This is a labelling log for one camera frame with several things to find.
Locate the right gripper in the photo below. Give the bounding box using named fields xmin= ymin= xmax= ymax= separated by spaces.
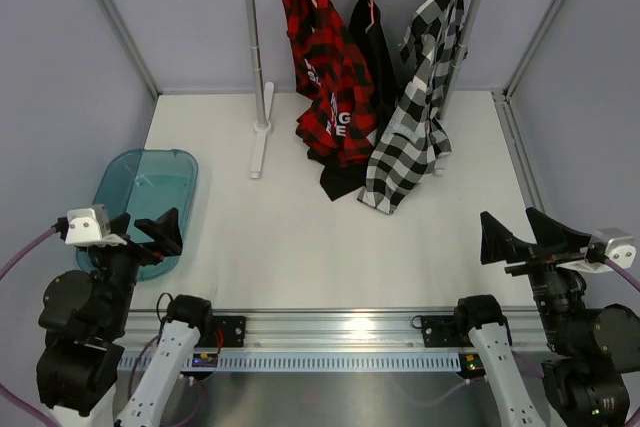
xmin=481 ymin=205 xmax=597 ymax=353

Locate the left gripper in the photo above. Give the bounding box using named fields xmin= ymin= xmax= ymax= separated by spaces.
xmin=93 ymin=207 xmax=182 ymax=334

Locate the red black plaid shirt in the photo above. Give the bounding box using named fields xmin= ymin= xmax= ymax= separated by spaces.
xmin=282 ymin=0 xmax=378 ymax=167

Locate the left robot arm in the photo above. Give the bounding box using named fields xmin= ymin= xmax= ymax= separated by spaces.
xmin=36 ymin=205 xmax=215 ymax=426

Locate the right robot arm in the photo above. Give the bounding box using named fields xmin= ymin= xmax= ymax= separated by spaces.
xmin=452 ymin=207 xmax=639 ymax=426

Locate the white black plaid shirt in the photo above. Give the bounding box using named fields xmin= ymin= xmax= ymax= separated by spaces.
xmin=358 ymin=0 xmax=465 ymax=215

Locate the teal plastic bin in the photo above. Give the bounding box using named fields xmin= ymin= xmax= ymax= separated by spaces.
xmin=75 ymin=148 xmax=199 ymax=283

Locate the white metal clothes rack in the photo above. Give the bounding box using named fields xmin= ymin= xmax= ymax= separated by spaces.
xmin=245 ymin=0 xmax=482 ymax=180

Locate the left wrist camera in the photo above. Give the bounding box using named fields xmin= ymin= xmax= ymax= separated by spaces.
xmin=61 ymin=204 xmax=127 ymax=248

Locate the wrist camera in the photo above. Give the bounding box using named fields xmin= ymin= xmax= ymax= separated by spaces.
xmin=61 ymin=204 xmax=127 ymax=248
xmin=585 ymin=228 xmax=637 ymax=273

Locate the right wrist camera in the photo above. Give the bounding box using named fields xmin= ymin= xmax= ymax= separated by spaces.
xmin=585 ymin=228 xmax=637 ymax=273

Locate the white cable duct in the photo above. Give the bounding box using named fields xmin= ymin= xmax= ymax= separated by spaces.
xmin=117 ymin=351 xmax=464 ymax=373

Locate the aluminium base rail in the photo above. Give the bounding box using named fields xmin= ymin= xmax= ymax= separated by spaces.
xmin=116 ymin=307 xmax=547 ymax=352

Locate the right aluminium frame post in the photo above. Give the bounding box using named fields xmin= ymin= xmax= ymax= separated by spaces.
xmin=503 ymin=0 xmax=567 ymax=101

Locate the aluminium frame post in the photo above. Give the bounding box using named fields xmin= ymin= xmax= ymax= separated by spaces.
xmin=96 ymin=0 xmax=161 ymax=100
xmin=503 ymin=0 xmax=567 ymax=101

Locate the left aluminium frame post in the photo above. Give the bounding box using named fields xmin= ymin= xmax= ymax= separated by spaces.
xmin=96 ymin=0 xmax=161 ymax=100

